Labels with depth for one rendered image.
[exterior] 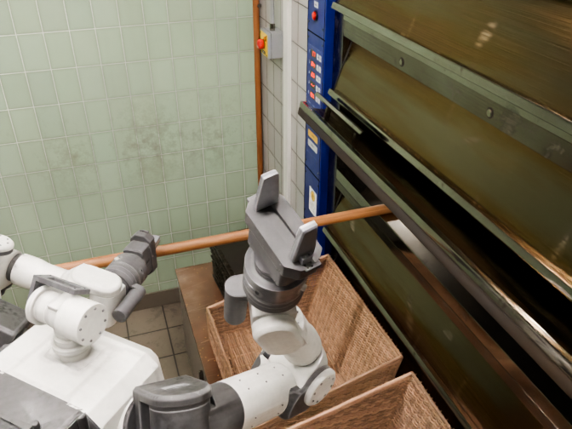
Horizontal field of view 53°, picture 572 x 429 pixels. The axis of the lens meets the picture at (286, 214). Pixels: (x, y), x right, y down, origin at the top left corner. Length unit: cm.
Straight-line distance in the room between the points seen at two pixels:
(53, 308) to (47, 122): 181
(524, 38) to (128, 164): 202
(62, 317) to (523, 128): 86
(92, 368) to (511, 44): 92
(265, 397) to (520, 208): 59
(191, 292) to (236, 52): 109
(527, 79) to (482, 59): 13
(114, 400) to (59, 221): 203
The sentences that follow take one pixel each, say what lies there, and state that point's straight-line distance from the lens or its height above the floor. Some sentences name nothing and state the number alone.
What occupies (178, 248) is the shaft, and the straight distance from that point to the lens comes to 155.
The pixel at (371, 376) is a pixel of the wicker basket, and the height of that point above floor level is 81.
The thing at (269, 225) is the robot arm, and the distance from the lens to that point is 69.
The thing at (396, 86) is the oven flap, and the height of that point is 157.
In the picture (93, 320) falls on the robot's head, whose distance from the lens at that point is 92.
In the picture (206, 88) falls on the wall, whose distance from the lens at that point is 269.
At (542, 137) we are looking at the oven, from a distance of 111.
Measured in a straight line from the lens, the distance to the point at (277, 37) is 233.
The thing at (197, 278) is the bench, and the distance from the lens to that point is 245.
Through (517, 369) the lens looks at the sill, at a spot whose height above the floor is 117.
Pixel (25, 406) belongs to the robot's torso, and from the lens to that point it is 95.
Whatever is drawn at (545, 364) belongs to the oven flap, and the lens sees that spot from 100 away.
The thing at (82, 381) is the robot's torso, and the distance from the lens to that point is 96.
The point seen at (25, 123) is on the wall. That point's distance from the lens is 269.
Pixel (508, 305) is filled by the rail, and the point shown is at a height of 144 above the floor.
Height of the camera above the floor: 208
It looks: 32 degrees down
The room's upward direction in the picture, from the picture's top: straight up
